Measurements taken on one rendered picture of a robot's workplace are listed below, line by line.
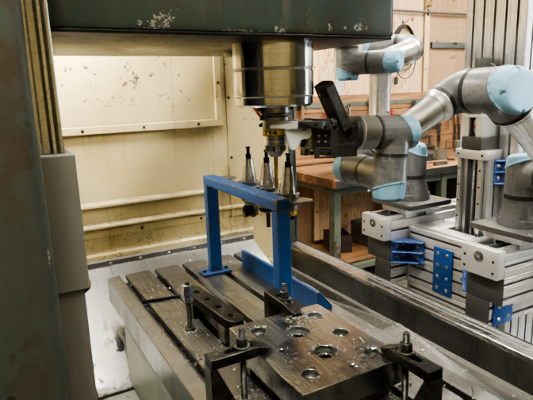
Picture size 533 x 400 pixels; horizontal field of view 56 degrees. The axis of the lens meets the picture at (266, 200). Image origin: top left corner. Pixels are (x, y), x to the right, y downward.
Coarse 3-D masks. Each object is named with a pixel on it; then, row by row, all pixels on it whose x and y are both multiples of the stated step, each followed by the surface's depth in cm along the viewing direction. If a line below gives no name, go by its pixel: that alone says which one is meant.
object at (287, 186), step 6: (282, 168) 129; (288, 168) 128; (282, 174) 129; (288, 174) 128; (282, 180) 128; (288, 180) 128; (282, 186) 128; (288, 186) 128; (294, 186) 129; (282, 192) 128; (288, 192) 128; (294, 192) 129
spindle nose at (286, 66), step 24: (240, 48) 95; (264, 48) 92; (288, 48) 92; (312, 48) 97; (240, 72) 96; (264, 72) 93; (288, 72) 93; (312, 72) 98; (240, 96) 97; (264, 96) 94; (288, 96) 94; (312, 96) 99
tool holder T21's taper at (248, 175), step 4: (244, 160) 147; (248, 160) 147; (252, 160) 147; (244, 164) 147; (248, 164) 147; (252, 164) 147; (244, 168) 147; (248, 168) 147; (252, 168) 147; (244, 172) 147; (248, 172) 147; (252, 172) 147; (244, 176) 147; (248, 176) 147; (252, 176) 147; (244, 180) 147; (248, 180) 147; (252, 180) 147; (256, 180) 149
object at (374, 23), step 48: (48, 0) 68; (96, 0) 71; (144, 0) 74; (192, 0) 78; (240, 0) 82; (288, 0) 86; (336, 0) 90; (384, 0) 96; (96, 48) 97; (144, 48) 100; (192, 48) 104
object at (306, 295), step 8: (248, 256) 167; (256, 256) 164; (248, 264) 168; (256, 264) 163; (264, 264) 158; (256, 272) 163; (264, 272) 158; (272, 272) 154; (272, 280) 154; (296, 280) 142; (296, 288) 142; (304, 288) 138; (312, 288) 136; (296, 296) 143; (304, 296) 139; (312, 296) 135; (320, 296) 134; (304, 304) 140; (312, 304) 136; (320, 304) 134; (328, 304) 136
